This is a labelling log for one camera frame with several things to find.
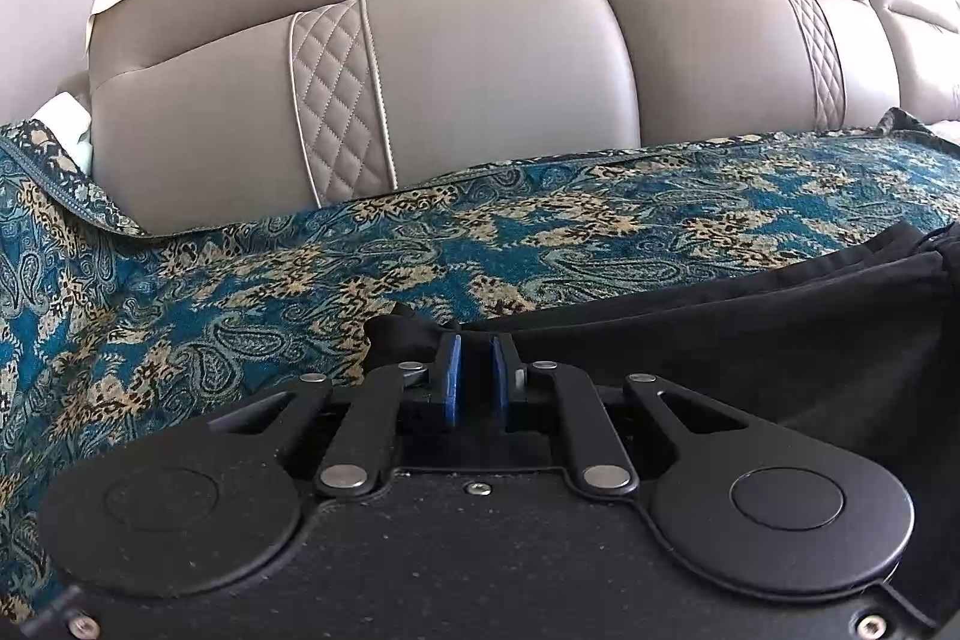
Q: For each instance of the grey leather sofa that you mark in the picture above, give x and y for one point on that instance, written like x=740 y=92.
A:
x=487 y=48

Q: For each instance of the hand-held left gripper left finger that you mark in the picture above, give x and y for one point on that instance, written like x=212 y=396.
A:
x=450 y=385

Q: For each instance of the black pants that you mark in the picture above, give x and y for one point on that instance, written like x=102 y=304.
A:
x=787 y=347

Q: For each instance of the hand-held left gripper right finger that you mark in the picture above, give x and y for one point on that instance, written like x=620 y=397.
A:
x=500 y=385

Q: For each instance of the white pillow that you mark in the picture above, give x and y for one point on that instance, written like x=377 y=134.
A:
x=67 y=119

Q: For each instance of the blue paisley blanket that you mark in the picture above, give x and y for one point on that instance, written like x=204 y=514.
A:
x=225 y=295

